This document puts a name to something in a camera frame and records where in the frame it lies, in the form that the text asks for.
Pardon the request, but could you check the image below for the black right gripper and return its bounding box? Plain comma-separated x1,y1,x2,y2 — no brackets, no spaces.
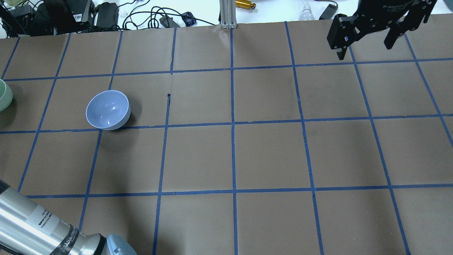
327,0,437,60

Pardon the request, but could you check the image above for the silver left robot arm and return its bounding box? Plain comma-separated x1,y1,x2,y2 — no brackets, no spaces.
0,181,136,255

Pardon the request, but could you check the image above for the blue bowl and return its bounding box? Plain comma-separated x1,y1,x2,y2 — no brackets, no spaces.
85,90,131,131

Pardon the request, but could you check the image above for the green bowl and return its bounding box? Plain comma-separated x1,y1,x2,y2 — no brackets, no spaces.
0,79,13,111

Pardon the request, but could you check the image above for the black rectangular device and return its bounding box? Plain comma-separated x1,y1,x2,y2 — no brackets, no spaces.
319,4,338,20

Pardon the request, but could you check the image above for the white light bulb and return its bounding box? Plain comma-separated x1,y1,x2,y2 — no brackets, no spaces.
300,0,315,21

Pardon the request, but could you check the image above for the brass cylinder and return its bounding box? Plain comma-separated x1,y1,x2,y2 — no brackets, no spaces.
235,0,256,10

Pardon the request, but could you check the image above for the black power adapter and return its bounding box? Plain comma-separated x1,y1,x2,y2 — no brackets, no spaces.
159,15,180,28

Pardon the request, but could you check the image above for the black power brick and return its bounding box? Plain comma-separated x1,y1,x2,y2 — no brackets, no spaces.
95,2,119,28

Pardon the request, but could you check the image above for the black equipment box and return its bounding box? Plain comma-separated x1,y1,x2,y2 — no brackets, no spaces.
1,0,96,37

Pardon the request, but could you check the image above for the aluminium profile post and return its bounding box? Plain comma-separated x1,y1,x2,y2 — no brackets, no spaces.
219,0,237,29

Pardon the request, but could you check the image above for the black cable bundle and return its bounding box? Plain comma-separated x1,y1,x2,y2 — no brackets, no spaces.
122,0,216,30

